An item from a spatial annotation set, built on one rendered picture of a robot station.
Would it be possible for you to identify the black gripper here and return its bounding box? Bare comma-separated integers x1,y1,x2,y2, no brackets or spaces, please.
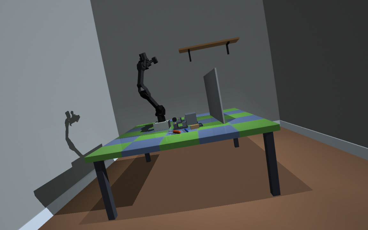
147,57,158,66

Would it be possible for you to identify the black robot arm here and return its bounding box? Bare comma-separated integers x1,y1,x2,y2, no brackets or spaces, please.
137,53,165,122

